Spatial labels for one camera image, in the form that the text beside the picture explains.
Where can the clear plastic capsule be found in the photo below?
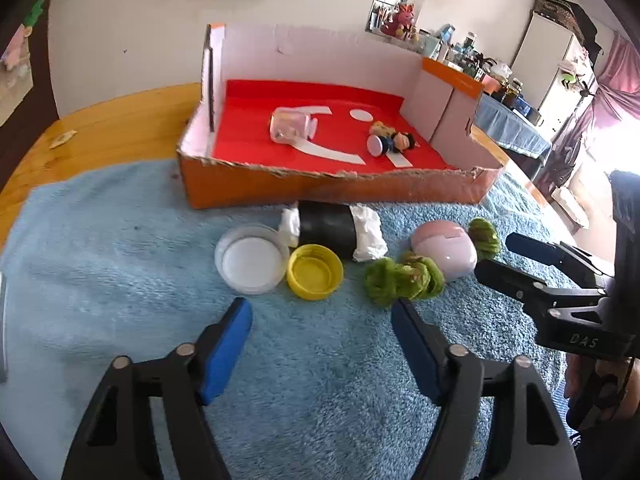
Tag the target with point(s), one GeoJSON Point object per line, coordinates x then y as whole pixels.
{"type": "Point", "coordinates": [290, 127]}

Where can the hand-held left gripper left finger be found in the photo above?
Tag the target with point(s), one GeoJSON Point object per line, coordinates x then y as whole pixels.
{"type": "Point", "coordinates": [222, 355]}

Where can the pink curtain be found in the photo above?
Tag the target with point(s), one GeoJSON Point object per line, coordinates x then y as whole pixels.
{"type": "Point", "coordinates": [607, 100]}

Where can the large green chenille scrunchie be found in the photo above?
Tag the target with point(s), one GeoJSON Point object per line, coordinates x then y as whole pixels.
{"type": "Point", "coordinates": [385, 282]}

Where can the white cabinet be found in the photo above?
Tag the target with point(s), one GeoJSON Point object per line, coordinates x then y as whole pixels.
{"type": "Point", "coordinates": [542, 55]}

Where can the blue fluffy blanket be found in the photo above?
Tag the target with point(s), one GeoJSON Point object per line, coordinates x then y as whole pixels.
{"type": "Point", "coordinates": [125, 285]}

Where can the green spider toy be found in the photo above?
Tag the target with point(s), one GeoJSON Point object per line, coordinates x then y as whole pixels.
{"type": "Point", "coordinates": [575, 81]}

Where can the pink pig plush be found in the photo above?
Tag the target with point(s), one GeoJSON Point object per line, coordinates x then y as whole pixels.
{"type": "Point", "coordinates": [12, 47]}

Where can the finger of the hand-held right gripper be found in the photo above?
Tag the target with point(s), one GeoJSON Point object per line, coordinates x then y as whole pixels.
{"type": "Point", "coordinates": [505, 275]}
{"type": "Point", "coordinates": [532, 249]}

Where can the black roll with white tissue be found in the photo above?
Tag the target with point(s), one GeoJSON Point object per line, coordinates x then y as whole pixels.
{"type": "Point", "coordinates": [325, 227]}

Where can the dark patterned bag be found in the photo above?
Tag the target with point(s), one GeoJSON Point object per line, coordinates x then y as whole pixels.
{"type": "Point", "coordinates": [562, 15]}

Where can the orange cardboard box red inside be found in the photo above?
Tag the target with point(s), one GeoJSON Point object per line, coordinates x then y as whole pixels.
{"type": "Point", "coordinates": [325, 190]}

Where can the pink earbud case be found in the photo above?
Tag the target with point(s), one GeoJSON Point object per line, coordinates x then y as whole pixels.
{"type": "Point", "coordinates": [440, 247]}

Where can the yellow bottle cap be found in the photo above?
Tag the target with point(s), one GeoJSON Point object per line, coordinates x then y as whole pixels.
{"type": "Point", "coordinates": [315, 272]}

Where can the cloth-covered side table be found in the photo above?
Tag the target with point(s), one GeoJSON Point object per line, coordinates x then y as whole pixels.
{"type": "Point", "coordinates": [515, 130]}

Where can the white pocket device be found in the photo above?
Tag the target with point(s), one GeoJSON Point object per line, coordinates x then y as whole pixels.
{"type": "Point", "coordinates": [3, 330]}

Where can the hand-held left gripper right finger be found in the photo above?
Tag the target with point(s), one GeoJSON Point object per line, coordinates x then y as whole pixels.
{"type": "Point", "coordinates": [417, 355]}

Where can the white cushion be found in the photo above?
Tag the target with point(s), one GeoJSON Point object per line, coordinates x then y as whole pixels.
{"type": "Point", "coordinates": [572, 205]}

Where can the black-haired doll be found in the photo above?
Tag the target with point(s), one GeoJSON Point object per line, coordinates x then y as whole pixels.
{"type": "Point", "coordinates": [400, 141]}

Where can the small green chenille scrunchie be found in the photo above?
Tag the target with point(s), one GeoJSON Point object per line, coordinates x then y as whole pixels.
{"type": "Point", "coordinates": [484, 237]}

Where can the beige hanging organizer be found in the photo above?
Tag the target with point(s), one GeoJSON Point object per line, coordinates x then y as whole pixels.
{"type": "Point", "coordinates": [15, 92]}

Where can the row of bottles and jars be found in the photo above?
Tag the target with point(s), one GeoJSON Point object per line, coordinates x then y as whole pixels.
{"type": "Point", "coordinates": [475, 62]}

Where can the person's right hand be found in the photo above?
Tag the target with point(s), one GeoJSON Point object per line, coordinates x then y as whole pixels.
{"type": "Point", "coordinates": [576, 377]}

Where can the small paper tag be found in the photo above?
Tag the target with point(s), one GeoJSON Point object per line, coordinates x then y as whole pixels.
{"type": "Point", "coordinates": [62, 139]}

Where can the clear round plastic lid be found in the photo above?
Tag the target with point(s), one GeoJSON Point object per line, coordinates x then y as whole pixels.
{"type": "Point", "coordinates": [250, 260]}

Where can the green plush toy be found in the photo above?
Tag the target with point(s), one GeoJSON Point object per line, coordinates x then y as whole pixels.
{"type": "Point", "coordinates": [34, 17]}

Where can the small blonde doll figure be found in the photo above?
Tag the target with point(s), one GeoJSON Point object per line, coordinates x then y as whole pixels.
{"type": "Point", "coordinates": [380, 127]}

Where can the red plush toy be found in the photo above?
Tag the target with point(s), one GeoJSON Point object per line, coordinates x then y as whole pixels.
{"type": "Point", "coordinates": [400, 20]}

